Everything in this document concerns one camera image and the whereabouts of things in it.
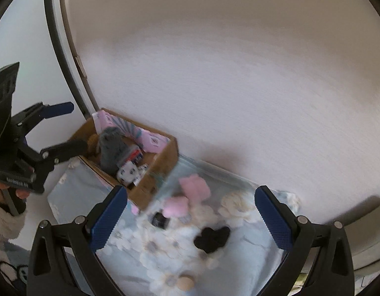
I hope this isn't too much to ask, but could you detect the cardboard box with pink print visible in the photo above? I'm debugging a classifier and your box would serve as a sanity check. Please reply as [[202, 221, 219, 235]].
[[68, 109, 179, 210]]

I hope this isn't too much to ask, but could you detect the grey door frame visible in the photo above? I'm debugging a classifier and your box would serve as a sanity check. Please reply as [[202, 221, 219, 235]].
[[43, 0, 96, 121]]

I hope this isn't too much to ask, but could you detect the person's left forearm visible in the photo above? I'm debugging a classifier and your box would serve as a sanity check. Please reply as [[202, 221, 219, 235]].
[[0, 199, 26, 249]]

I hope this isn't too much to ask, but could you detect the white spotted plush toy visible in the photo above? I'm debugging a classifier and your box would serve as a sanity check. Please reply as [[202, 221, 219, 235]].
[[117, 162, 140, 187]]

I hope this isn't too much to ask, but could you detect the dark brown small bottle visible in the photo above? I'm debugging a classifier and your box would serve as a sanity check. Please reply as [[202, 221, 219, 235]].
[[151, 213, 171, 229]]

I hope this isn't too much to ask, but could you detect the red and white small box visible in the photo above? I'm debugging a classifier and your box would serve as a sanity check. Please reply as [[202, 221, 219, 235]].
[[128, 146, 145, 163]]

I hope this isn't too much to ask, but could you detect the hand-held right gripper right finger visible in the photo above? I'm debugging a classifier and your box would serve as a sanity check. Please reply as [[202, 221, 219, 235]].
[[254, 185, 355, 296]]

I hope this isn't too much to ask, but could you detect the person's left hand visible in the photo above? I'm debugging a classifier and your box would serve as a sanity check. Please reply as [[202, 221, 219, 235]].
[[0, 177, 31, 216]]

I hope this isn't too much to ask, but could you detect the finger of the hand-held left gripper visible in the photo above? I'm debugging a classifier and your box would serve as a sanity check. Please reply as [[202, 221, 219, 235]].
[[11, 101, 75, 136], [22, 138, 88, 192]]

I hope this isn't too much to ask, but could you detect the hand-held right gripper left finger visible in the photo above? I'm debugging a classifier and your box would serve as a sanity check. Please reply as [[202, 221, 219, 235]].
[[26, 186, 128, 296]]

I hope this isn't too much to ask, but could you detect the person's blue printed clothing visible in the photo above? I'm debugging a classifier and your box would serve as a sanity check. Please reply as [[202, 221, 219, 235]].
[[0, 242, 30, 296]]

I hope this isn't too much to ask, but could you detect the pale blue floral cloth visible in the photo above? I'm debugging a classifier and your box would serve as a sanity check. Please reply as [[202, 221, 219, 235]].
[[48, 154, 302, 296]]

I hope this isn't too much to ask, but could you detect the black plush toy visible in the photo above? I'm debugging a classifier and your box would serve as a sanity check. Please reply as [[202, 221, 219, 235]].
[[194, 226, 231, 254]]

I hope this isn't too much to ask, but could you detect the grey plush toy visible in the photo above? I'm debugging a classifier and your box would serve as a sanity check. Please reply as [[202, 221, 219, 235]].
[[98, 126, 132, 173]]

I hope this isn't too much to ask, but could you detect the pink plush toy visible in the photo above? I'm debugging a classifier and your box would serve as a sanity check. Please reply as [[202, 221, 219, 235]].
[[164, 174, 211, 218]]

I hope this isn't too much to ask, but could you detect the brown plush toy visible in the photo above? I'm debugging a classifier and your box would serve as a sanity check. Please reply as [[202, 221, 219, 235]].
[[87, 134, 101, 158]]

